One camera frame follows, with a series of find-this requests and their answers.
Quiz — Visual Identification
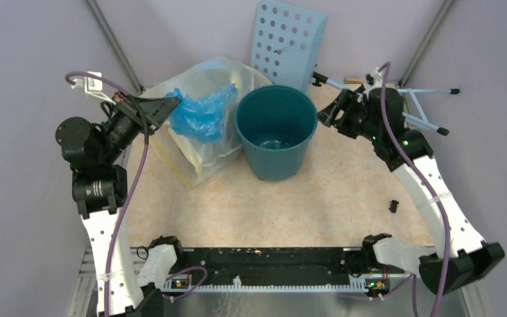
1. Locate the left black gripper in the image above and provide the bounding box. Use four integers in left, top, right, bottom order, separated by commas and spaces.
100, 88, 180, 164

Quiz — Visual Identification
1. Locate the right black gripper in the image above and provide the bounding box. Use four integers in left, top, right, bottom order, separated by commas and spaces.
314, 88, 380, 143

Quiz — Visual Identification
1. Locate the blue plastic trash bag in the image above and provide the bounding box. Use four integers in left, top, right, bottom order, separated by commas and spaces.
165, 84, 238, 143

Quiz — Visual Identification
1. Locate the teal plastic trash bin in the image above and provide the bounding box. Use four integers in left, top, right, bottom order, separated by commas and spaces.
234, 85, 318, 182

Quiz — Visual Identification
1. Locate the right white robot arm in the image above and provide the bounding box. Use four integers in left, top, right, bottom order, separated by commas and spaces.
317, 88, 505, 294

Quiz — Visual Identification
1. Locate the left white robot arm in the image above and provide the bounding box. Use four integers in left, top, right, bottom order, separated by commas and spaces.
55, 92, 186, 316

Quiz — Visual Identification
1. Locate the translucent white bag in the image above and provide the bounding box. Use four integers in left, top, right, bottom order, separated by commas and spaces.
141, 57, 271, 188

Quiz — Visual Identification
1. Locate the light blue perforated stool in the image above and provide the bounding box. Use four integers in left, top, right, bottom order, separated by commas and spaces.
250, 1, 459, 136

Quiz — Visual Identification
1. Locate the small black clip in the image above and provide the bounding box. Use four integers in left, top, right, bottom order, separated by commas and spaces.
388, 199, 399, 213

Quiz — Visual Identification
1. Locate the left aluminium frame post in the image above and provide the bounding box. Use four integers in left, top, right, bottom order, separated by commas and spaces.
83, 0, 143, 93

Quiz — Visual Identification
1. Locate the aluminium frame post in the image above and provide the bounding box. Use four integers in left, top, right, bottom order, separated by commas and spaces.
83, 0, 143, 93
397, 0, 456, 87

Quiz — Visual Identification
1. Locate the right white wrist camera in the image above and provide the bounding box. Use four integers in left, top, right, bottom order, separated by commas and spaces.
357, 67, 385, 103

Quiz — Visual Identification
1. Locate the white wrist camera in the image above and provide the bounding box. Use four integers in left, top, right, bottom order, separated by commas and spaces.
357, 67, 385, 103
68, 75, 115, 104

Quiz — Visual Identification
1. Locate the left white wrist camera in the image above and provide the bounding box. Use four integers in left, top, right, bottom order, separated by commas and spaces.
68, 75, 115, 104

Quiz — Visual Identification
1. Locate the right aluminium frame post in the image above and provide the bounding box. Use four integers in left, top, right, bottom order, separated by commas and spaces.
397, 0, 456, 87

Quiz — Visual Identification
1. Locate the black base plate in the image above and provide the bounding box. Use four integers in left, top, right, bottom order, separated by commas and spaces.
166, 247, 402, 291

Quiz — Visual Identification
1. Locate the white cable duct strip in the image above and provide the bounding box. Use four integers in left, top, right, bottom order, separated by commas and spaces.
162, 276, 368, 295

